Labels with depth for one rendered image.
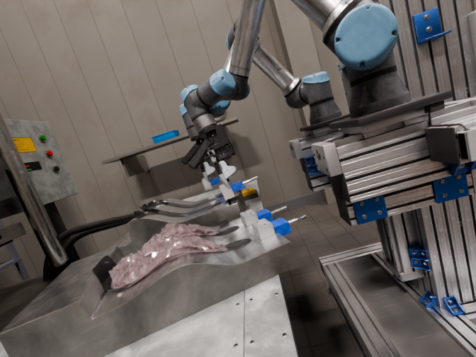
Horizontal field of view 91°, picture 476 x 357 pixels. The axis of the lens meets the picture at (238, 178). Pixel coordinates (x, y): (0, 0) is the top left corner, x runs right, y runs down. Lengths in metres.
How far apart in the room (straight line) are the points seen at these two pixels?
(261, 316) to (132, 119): 3.20
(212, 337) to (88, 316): 0.21
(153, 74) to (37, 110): 1.66
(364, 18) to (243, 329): 0.62
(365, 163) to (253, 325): 0.50
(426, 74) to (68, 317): 1.12
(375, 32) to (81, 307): 0.74
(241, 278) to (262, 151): 2.67
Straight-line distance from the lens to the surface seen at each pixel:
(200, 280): 0.48
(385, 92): 0.75
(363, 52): 0.62
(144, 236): 0.86
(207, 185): 1.10
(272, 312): 0.44
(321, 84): 1.23
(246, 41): 0.88
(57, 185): 1.46
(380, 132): 0.75
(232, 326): 0.45
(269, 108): 3.10
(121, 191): 3.64
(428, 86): 1.04
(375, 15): 0.63
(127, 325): 0.52
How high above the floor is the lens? 1.08
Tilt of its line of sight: 9 degrees down
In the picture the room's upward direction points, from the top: 18 degrees counter-clockwise
